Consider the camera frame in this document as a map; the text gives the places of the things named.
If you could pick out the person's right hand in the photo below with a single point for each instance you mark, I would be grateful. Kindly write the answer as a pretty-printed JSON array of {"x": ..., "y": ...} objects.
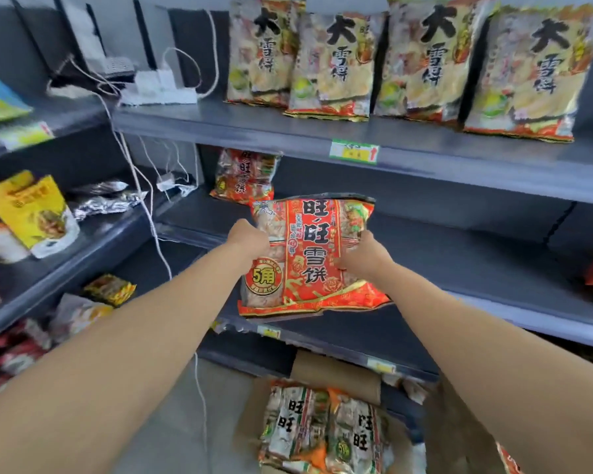
[{"x": 365, "y": 261}]

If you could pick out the silver foil bag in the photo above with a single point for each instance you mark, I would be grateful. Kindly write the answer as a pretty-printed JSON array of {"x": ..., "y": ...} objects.
[
  {"x": 108, "y": 204},
  {"x": 99, "y": 186}
]

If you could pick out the large white power adapter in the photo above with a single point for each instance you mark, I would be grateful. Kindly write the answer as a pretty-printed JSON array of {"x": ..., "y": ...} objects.
[{"x": 146, "y": 79}]

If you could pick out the person's right forearm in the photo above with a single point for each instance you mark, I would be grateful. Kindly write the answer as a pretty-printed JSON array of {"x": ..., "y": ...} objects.
[{"x": 514, "y": 380}]

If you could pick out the small white charger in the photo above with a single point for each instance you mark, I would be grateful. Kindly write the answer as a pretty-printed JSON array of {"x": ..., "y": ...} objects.
[{"x": 167, "y": 78}]

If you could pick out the white power strip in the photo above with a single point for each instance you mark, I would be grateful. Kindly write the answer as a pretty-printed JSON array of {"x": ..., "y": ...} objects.
[{"x": 158, "y": 97}]

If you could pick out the plain brown cardboard box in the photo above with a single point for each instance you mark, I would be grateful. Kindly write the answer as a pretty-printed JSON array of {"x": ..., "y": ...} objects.
[{"x": 326, "y": 375}]

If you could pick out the white vented modem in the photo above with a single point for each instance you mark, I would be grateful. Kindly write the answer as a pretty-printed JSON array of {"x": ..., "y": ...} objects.
[{"x": 113, "y": 65}]

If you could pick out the small white hanging adapter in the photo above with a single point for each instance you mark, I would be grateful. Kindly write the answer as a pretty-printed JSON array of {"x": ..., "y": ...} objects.
[{"x": 165, "y": 182}]

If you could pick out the big rice cracker bag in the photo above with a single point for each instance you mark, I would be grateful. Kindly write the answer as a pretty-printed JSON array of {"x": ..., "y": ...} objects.
[
  {"x": 425, "y": 59},
  {"x": 262, "y": 49},
  {"x": 533, "y": 73},
  {"x": 336, "y": 69}
]

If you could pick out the blue yellow snack pack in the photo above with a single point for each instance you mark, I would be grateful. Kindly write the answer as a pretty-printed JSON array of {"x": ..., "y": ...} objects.
[{"x": 0, "y": 101}]

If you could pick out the dark grey metal shelf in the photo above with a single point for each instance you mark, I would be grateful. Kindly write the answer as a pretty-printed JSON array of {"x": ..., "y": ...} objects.
[
  {"x": 104, "y": 236},
  {"x": 425, "y": 157},
  {"x": 588, "y": 222}
]

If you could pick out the yellow green price label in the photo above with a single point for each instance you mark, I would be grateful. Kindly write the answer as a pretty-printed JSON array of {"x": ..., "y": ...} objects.
[
  {"x": 380, "y": 365},
  {"x": 269, "y": 332},
  {"x": 354, "y": 152}
]

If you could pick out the black router with antennas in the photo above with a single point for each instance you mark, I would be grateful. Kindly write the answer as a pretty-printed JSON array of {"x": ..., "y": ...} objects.
[{"x": 146, "y": 39}]

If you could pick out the red rice cracker bag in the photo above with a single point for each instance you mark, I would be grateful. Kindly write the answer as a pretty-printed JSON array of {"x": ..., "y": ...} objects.
[
  {"x": 242, "y": 175},
  {"x": 316, "y": 251}
]

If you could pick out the red white snack bag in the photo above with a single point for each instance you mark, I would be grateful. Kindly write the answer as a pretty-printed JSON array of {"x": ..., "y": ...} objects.
[{"x": 15, "y": 350}]

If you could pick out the person's left forearm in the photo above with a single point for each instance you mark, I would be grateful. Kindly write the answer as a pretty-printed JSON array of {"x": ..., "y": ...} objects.
[{"x": 104, "y": 380}]

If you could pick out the white extension socket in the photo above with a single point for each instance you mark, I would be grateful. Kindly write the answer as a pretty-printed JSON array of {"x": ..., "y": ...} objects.
[{"x": 187, "y": 189}]

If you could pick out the person's left hand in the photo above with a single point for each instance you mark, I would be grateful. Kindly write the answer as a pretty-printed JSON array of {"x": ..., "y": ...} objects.
[{"x": 247, "y": 239}]

